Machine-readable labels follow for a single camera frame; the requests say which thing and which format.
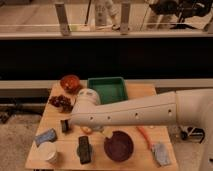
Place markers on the dark grape bunch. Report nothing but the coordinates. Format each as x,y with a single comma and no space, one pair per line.
62,103

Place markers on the black wheeled stand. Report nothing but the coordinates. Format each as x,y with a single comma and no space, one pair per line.
187,133

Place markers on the red-brown bowl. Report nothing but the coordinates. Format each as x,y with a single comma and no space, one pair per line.
70,83

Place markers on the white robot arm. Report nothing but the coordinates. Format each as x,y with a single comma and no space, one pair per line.
187,107

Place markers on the purple bowl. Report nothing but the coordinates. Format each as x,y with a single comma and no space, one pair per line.
119,147

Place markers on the green plastic tray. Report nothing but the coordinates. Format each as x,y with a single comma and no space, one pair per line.
110,89

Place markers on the blue-grey cloth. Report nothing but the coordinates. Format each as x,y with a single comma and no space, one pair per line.
161,155

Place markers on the orange apple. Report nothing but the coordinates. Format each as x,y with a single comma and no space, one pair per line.
86,130

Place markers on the white paper cup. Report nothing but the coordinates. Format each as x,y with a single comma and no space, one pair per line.
47,152

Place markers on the black eraser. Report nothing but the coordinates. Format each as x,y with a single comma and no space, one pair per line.
84,150

